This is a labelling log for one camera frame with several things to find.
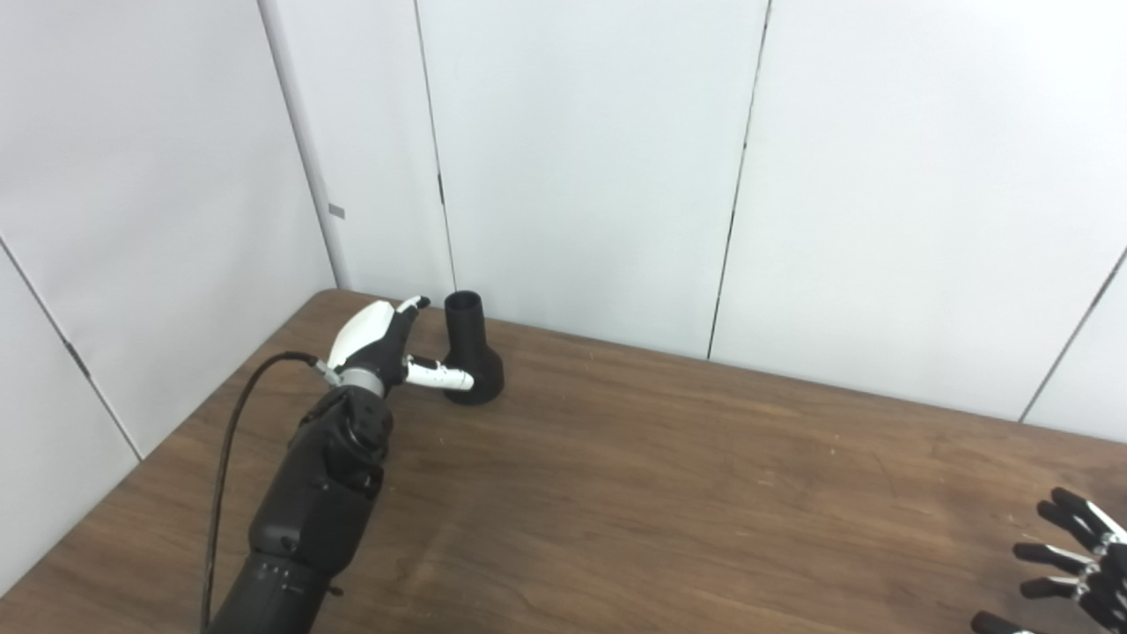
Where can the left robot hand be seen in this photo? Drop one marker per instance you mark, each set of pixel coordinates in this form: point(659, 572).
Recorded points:
point(370, 339)

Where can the black nozzle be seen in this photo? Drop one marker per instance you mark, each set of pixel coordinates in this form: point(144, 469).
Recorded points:
point(471, 352)

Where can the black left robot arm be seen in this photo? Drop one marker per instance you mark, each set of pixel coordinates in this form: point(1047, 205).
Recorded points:
point(317, 502)

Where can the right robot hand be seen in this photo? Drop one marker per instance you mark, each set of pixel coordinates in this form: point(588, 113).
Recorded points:
point(1087, 555)

